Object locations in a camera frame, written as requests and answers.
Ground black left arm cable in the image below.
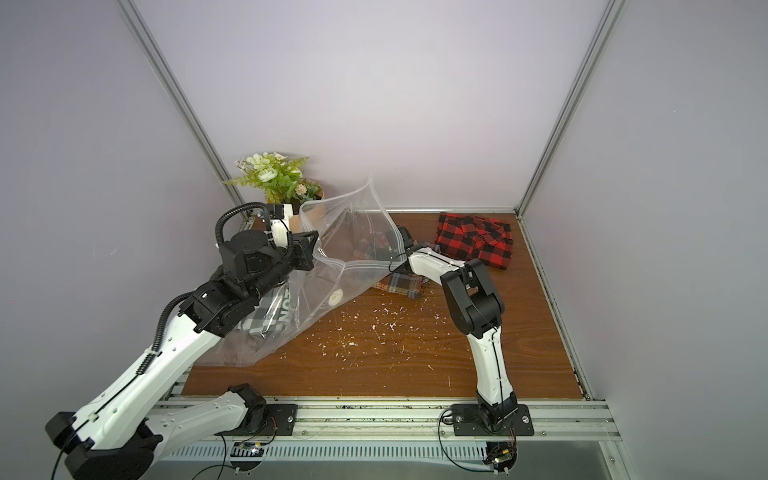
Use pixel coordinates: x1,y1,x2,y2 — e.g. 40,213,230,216
190,419,280,480

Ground clear plastic vacuum bag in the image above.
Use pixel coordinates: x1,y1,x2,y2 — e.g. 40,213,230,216
196,178,400,367

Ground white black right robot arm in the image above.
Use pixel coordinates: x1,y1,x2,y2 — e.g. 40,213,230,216
394,226,519,430

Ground red black plaid shirt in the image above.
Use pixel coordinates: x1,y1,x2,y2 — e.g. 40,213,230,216
434,212,513,270

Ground white round bag valve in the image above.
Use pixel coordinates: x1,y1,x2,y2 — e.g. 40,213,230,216
328,289,344,307

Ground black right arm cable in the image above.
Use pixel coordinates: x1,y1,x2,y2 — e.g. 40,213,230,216
436,407,499,474

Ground multicolour tartan shirt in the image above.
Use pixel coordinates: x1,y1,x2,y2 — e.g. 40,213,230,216
353,237,429,299

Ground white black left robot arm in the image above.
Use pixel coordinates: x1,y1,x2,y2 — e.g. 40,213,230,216
45,230,318,479

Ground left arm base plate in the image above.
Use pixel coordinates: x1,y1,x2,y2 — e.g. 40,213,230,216
226,403,298,437

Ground artificial green white plant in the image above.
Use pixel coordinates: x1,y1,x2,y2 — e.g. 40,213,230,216
224,152,309,204

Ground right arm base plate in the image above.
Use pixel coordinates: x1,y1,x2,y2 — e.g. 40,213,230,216
449,403,535,437

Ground grey white checked shirt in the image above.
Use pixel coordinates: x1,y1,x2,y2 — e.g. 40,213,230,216
238,284,294,338

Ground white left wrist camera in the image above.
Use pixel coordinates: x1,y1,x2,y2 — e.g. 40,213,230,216
267,204,294,248

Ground aluminium front rail frame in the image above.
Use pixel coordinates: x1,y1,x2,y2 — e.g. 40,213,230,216
160,397,638,479

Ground terracotta flower pot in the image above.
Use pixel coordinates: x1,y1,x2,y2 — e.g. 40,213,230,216
289,179,324,232

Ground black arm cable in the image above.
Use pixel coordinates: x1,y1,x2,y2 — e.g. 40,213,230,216
436,407,499,474
190,419,280,480

